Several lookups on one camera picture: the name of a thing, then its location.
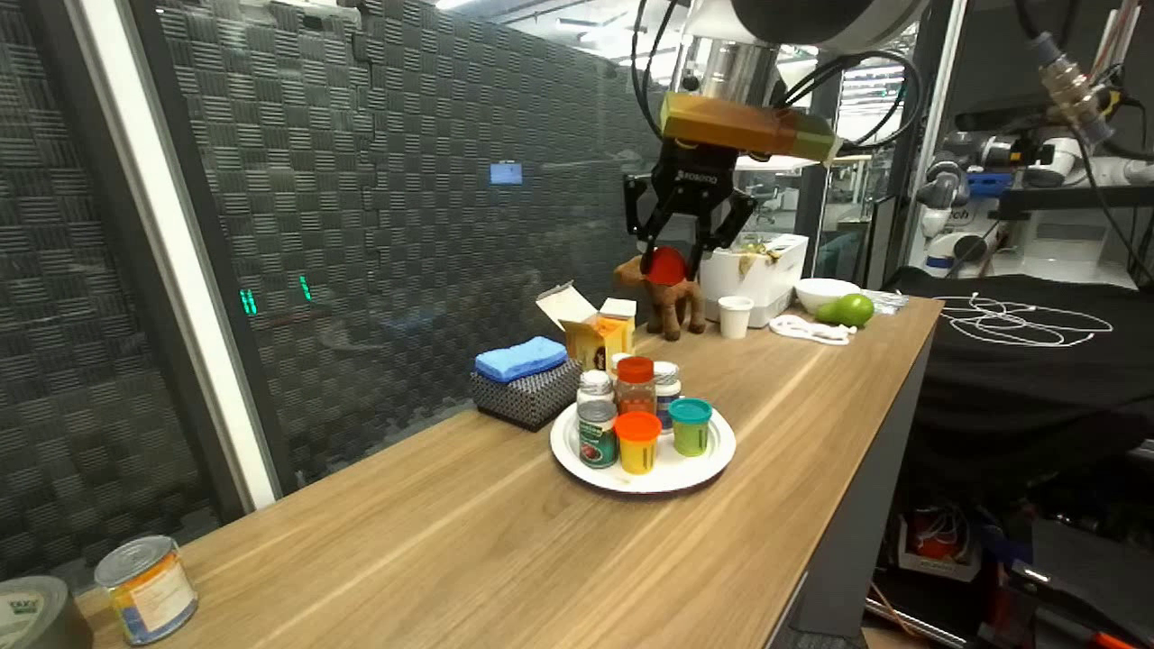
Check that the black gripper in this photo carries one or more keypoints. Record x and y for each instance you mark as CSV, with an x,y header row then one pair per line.
x,y
689,178

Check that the white bottle blue label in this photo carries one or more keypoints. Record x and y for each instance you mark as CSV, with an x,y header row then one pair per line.
x,y
663,380

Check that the spice bottle red cap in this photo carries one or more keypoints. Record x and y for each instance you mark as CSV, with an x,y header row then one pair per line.
x,y
635,383

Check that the teal lid dough tub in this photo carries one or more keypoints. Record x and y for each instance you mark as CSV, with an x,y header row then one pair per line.
x,y
689,424

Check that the white supplement bottle grey lid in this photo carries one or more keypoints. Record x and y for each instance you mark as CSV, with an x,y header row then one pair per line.
x,y
595,398

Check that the orange lid dough tub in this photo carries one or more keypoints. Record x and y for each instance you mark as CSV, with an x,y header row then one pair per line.
x,y
635,436

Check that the orange plush ball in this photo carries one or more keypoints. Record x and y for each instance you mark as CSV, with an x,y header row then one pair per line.
x,y
663,269

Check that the small green tin can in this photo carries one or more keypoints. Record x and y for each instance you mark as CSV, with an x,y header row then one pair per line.
x,y
595,446

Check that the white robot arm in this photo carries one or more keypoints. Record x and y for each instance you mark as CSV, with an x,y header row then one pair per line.
x,y
850,31

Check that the white paper plate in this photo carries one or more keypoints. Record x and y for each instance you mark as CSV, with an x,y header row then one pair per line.
x,y
671,469

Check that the brown moose plush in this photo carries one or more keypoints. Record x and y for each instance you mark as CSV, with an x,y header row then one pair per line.
x,y
671,310

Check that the white bucket container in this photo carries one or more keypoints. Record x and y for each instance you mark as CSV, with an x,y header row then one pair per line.
x,y
760,272

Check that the white paper cup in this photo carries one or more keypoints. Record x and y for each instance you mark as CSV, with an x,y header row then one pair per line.
x,y
734,316

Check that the open yellow cardboard box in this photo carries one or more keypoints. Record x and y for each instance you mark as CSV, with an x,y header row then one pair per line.
x,y
595,332

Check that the white bowl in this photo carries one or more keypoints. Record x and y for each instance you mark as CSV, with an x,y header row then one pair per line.
x,y
821,294

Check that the white crumpled cloth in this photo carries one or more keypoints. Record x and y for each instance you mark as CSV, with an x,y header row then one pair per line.
x,y
794,325

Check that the green apple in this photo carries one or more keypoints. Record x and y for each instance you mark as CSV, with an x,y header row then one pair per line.
x,y
852,310

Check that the blue folded cloth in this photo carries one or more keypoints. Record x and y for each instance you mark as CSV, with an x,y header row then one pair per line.
x,y
516,363

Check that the grey foam block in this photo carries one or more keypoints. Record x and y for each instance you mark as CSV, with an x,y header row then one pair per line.
x,y
528,400

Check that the glass jar candle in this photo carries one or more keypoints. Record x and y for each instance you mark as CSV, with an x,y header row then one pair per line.
x,y
144,590

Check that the grey tape roll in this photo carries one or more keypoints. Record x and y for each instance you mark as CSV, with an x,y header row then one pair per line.
x,y
41,613

